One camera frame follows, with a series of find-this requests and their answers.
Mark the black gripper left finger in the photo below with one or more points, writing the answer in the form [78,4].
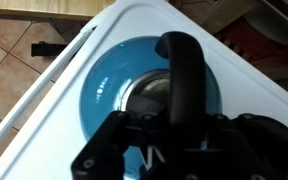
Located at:
[102,157]

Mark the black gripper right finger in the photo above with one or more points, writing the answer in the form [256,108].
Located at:
[255,147]

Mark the blue kettle with black handle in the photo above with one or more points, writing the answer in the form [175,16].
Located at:
[170,94]

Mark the white electric stove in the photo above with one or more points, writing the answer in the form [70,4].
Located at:
[53,135]

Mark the white oven door handle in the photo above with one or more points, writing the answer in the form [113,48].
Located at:
[42,81]

